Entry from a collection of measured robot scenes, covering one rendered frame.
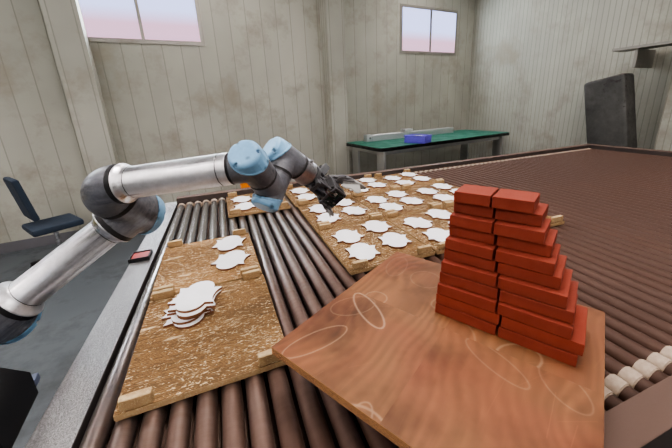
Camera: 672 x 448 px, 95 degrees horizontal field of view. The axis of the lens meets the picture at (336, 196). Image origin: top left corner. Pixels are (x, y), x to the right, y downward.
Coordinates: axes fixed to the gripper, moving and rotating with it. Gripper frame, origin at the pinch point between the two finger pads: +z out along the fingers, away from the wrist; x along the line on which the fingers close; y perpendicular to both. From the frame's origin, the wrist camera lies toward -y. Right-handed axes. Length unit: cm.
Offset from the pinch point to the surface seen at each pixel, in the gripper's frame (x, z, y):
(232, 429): -30, -25, 55
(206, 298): -43, -24, 19
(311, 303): -24.6, -0.5, 24.9
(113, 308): -72, -37, 9
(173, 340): -48, -29, 30
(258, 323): -32.5, -14.5, 30.2
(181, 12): -81, -62, -407
